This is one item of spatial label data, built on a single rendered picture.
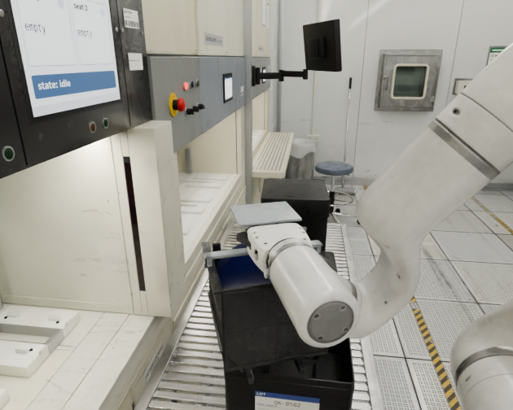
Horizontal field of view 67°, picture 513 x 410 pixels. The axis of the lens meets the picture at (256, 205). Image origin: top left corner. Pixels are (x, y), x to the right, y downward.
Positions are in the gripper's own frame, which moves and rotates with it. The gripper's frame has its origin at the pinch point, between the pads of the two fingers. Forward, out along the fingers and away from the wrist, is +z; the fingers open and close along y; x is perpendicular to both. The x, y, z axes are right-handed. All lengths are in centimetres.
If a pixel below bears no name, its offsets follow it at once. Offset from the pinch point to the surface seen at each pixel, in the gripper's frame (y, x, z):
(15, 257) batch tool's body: -61, -22, 43
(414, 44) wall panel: 268, 45, 354
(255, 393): -3.4, -37.3, -5.3
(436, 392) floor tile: 103, -125, 55
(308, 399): 7.1, -37.2, -9.6
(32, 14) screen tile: -35, 36, 1
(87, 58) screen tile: -30.1, 30.3, 13.4
